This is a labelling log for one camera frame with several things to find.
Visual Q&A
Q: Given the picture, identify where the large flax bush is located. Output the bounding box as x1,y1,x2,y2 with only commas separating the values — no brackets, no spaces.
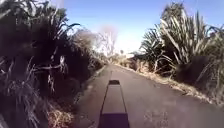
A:
138,9,224,98

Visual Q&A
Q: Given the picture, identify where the dark asphalt path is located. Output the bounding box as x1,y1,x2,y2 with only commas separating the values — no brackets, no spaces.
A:
71,63,224,128

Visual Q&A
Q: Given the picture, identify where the bare pale tree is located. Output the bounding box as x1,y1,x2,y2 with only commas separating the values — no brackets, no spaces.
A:
96,24,119,58

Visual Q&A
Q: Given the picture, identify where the cabbage tree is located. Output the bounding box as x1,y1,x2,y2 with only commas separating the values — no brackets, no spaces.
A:
161,1,186,18

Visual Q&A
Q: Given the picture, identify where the row of flax bushes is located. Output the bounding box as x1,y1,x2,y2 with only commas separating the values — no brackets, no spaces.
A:
0,0,109,128

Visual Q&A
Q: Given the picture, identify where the dry grass verge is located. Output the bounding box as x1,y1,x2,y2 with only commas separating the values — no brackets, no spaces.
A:
114,63,224,108

